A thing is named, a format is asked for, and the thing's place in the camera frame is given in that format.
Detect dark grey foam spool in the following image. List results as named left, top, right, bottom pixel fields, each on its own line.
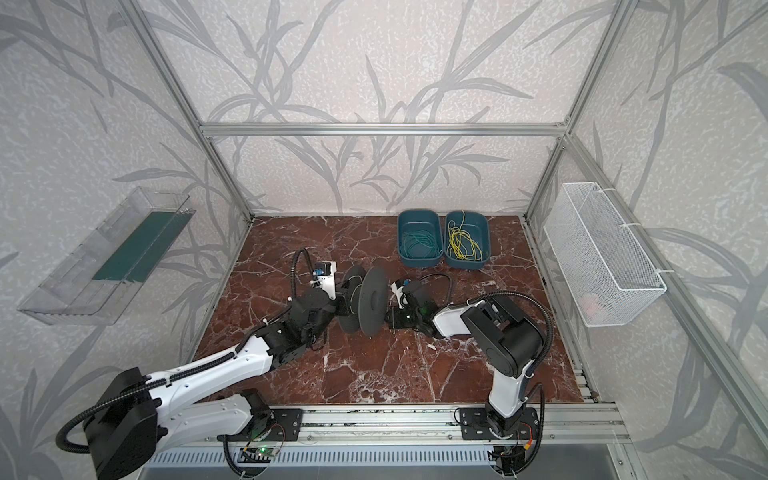
left=337, top=265, right=390, bottom=337

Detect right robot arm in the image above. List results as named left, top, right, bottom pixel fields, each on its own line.
left=386, top=275, right=554, bottom=439

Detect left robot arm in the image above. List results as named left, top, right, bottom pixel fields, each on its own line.
left=55, top=261, right=366, bottom=479

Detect left teal plastic bin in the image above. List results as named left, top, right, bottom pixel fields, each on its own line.
left=397, top=209, right=444, bottom=269

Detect teal plastic bin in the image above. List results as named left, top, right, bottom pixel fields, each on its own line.
left=443, top=210, right=492, bottom=270
left=397, top=209, right=444, bottom=269

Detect right teal plastic bin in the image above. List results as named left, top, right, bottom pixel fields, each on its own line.
left=443, top=210, right=492, bottom=270

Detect green circuit board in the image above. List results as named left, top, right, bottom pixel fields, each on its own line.
left=238, top=446, right=280, bottom=465

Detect pink object in basket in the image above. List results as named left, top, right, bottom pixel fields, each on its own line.
left=579, top=293, right=606, bottom=321

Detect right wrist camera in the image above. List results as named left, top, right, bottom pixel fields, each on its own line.
left=390, top=279, right=410, bottom=309

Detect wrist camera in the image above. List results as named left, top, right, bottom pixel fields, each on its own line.
left=390, top=279, right=410, bottom=309
left=311, top=261, right=337, bottom=300

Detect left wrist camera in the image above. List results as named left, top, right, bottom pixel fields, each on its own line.
left=311, top=261, right=337, bottom=300

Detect green cable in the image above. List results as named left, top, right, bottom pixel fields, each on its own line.
left=400, top=223, right=441, bottom=260

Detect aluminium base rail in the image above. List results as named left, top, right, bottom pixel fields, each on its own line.
left=107, top=404, right=637, bottom=480

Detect white wire mesh basket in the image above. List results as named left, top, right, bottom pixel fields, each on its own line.
left=543, top=182, right=667, bottom=328

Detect clear plastic wall tray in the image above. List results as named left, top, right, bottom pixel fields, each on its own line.
left=18, top=187, right=196, bottom=326

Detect aluminium frame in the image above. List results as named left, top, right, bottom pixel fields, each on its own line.
left=116, top=1, right=767, bottom=456

